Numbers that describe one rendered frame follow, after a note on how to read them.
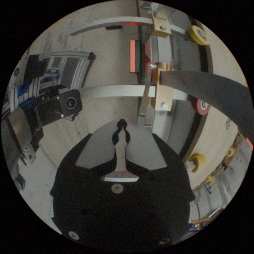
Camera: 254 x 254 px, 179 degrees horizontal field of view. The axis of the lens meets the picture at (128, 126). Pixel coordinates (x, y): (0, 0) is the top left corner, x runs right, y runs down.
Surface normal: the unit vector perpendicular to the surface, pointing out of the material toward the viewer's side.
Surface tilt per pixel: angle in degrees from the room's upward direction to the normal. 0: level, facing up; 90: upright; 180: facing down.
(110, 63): 0
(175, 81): 90
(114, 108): 0
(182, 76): 90
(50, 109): 32
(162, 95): 0
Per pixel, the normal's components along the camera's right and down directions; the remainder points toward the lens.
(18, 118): 0.86, -0.47
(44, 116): 0.54, 0.40
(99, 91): 0.02, 0.51
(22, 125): 0.98, -0.20
